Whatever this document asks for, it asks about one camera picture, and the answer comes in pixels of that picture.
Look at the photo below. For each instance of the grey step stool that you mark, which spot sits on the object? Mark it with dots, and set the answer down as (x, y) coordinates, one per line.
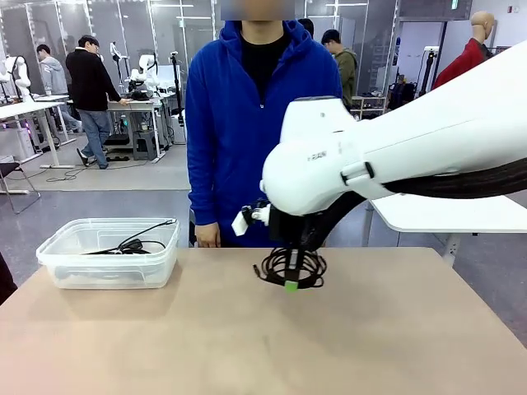
(145, 144)

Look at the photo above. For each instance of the black folding chair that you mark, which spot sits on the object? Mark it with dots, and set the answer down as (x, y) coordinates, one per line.
(8, 165)

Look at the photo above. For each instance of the beige mannequin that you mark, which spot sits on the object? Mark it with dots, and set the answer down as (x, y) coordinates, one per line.
(482, 22)

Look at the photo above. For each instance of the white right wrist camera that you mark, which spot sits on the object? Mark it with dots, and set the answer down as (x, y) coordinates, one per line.
(239, 224)

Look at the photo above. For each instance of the translucent plastic storage bin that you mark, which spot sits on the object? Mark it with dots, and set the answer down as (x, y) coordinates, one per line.
(156, 271)

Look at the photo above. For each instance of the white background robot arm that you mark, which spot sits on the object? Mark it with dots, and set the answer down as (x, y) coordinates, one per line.
(146, 66)
(20, 78)

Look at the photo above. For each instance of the white height-adjustable table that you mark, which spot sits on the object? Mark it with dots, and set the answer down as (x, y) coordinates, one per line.
(453, 214)

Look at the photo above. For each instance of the white background table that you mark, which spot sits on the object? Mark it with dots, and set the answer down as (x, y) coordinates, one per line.
(24, 108)

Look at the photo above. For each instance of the man in olive jacket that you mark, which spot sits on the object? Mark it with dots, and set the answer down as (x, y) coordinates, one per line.
(346, 70)

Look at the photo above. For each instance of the dark-haired background person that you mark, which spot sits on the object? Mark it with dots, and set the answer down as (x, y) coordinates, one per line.
(306, 26)

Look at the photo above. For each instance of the man in black sweater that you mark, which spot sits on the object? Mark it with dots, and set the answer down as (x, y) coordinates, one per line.
(88, 82)

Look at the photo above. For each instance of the person in grey hoodie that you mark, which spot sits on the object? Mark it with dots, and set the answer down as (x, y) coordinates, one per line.
(53, 78)

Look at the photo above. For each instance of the background workbench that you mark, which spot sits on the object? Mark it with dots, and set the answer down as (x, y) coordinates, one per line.
(136, 105)

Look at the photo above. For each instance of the black backpack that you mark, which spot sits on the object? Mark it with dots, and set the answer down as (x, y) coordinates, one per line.
(401, 96)

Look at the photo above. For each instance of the black light stand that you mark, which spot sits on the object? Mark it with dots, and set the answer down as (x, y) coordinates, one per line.
(430, 52)

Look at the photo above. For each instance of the red fire alarm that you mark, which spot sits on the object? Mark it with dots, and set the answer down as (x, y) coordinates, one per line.
(513, 8)

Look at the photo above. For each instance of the person in blue hoodie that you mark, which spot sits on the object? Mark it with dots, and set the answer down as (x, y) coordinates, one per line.
(230, 123)

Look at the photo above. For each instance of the low shoe shelf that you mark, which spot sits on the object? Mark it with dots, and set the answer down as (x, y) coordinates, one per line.
(370, 108)

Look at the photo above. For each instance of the person's right forearm blue sleeve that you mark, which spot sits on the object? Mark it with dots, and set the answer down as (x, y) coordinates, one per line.
(201, 197)

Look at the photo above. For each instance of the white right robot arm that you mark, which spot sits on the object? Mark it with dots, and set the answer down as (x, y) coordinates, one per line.
(411, 136)

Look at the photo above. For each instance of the slim white background robot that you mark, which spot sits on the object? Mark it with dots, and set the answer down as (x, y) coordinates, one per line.
(115, 51)

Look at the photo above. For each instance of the black camera tripod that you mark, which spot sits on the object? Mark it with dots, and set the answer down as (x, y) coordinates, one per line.
(177, 82)

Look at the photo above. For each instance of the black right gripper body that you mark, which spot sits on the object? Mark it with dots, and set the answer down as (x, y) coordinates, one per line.
(288, 228)

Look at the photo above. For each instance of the person's right hand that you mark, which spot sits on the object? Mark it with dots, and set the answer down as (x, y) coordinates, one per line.
(208, 236)

